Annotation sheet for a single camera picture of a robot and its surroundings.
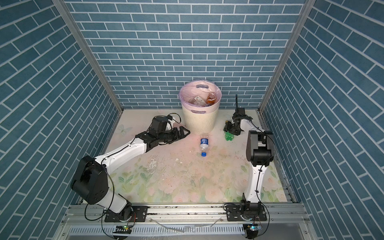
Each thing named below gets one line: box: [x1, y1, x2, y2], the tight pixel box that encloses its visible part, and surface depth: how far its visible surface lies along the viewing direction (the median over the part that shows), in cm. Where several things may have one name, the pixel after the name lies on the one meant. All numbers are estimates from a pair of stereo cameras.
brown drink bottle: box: [206, 92, 217, 106], surface depth 98 cm
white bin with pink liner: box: [178, 79, 222, 135], surface depth 97 cm
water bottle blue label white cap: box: [193, 95, 207, 107], surface depth 104 cm
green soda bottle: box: [224, 131, 235, 141], surface depth 99 cm
